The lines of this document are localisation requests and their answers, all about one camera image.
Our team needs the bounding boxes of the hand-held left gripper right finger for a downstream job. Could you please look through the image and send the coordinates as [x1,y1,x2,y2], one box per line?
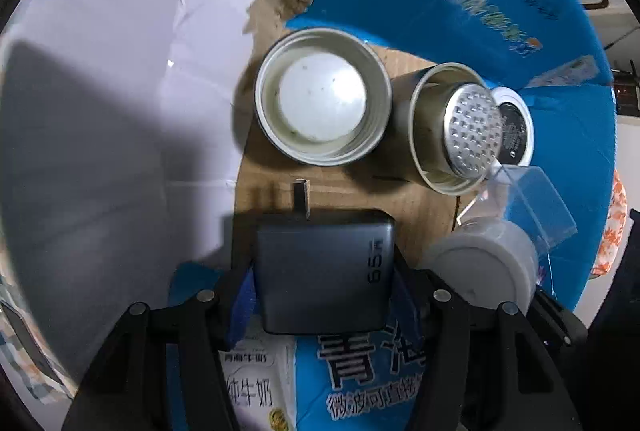
[394,243,571,431]

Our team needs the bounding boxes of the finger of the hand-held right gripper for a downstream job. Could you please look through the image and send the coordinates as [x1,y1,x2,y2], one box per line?
[532,288,589,355]

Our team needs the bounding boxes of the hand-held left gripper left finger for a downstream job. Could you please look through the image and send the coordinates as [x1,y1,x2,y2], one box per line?
[60,260,259,431]

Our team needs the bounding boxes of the white tape roll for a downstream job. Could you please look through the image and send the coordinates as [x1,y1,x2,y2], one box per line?
[417,218,540,315]

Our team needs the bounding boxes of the grey charger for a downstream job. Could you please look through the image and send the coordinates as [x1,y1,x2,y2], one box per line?
[254,179,397,335]

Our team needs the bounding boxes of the clear plastic box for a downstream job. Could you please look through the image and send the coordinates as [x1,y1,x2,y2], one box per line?
[470,163,579,258]

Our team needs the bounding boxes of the metal tin with strainer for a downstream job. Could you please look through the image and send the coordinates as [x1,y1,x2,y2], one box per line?
[387,63,506,196]

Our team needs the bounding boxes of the round white black-topped case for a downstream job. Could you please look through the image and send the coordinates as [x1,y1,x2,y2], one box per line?
[492,86,535,167]

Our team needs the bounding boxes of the metal tin lid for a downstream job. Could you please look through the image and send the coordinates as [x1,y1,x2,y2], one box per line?
[253,27,392,165]

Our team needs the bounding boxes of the orange floral blanket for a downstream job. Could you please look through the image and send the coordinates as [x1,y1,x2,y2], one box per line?
[594,170,629,280]

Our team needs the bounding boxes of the plaid cloth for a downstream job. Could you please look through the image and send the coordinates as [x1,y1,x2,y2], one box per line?
[0,296,77,403]

